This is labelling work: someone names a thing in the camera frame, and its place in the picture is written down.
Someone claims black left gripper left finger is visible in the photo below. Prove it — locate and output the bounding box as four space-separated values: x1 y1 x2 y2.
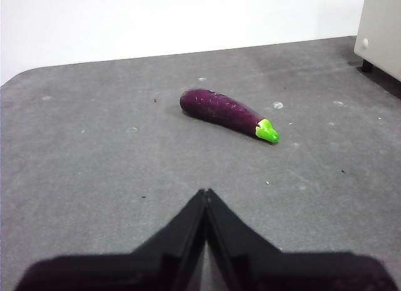
14 189 207 291

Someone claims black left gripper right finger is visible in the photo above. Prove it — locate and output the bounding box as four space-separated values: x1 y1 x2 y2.
206 188 398 291

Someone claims cream Toshiba toaster oven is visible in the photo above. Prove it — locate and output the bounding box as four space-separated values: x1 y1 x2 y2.
353 0 401 82

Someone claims purple toy eggplant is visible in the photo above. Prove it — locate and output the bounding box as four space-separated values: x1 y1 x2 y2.
179 88 280 144

